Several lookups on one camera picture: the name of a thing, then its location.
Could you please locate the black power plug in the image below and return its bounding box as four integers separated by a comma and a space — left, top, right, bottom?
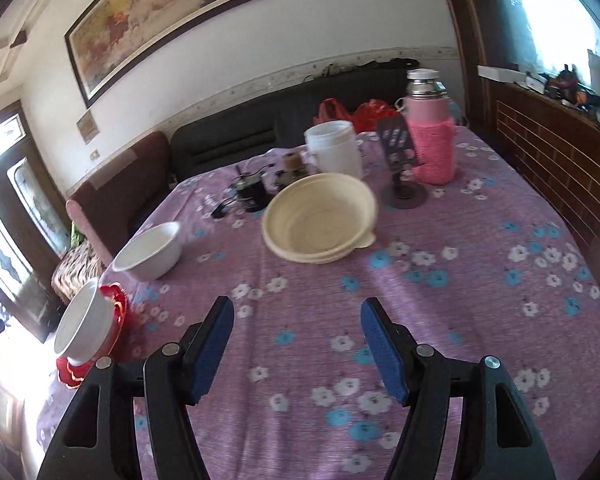
211, 203, 230, 220

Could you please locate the maroon armchair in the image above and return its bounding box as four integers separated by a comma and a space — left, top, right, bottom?
66, 131, 170, 266

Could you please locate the pink sleeved thermos bottle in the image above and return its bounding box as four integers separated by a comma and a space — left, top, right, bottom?
396, 68, 456, 185

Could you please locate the brown thread spool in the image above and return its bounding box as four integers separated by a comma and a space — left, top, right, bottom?
283, 152, 306, 171

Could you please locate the purple floral tablecloth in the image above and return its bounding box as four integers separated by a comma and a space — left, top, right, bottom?
102, 129, 600, 479

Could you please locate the white plastic jar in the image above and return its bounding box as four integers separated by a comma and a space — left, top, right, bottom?
304, 120, 363, 179

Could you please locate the red wedding plate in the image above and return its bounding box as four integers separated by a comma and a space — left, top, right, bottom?
56, 283, 129, 389

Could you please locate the large white bowl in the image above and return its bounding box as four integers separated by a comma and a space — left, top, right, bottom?
54, 278, 114, 364

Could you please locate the wooden glass door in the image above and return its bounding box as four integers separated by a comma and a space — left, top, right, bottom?
0, 101, 70, 342

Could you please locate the framed horse painting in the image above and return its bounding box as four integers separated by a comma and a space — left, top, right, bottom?
65, 0, 251, 107

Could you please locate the patterned cushion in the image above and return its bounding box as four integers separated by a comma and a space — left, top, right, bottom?
50, 240, 106, 306

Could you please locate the wooden cabinet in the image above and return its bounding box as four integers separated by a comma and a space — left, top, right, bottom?
481, 79, 600, 282

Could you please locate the red plastic bag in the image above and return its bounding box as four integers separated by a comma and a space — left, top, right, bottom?
313, 98, 399, 133

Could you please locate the cream ribbed bowl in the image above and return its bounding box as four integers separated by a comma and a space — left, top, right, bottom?
262, 172, 378, 264

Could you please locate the black sofa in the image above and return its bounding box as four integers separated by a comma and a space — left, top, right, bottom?
170, 58, 417, 182

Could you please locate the black cylindrical motor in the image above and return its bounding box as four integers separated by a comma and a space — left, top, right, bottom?
232, 164, 273, 212

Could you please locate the small wall plaque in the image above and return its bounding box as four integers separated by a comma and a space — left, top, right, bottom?
76, 110, 99, 144

